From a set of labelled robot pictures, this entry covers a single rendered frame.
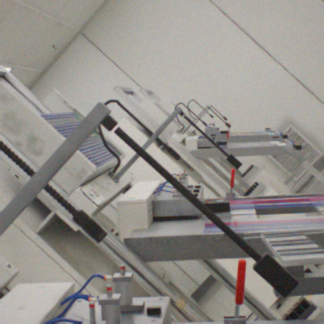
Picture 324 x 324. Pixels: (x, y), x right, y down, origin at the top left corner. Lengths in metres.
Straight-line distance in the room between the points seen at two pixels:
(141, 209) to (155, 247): 0.21
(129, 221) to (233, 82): 6.48
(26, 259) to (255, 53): 6.75
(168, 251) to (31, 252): 0.33
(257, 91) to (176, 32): 1.09
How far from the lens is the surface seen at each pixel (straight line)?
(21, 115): 1.99
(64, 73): 8.65
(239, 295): 1.05
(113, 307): 0.88
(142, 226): 2.04
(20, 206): 0.80
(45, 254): 1.90
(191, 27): 8.50
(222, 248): 1.84
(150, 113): 5.49
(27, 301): 1.00
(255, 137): 6.82
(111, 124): 0.78
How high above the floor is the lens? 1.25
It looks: level
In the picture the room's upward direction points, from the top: 48 degrees counter-clockwise
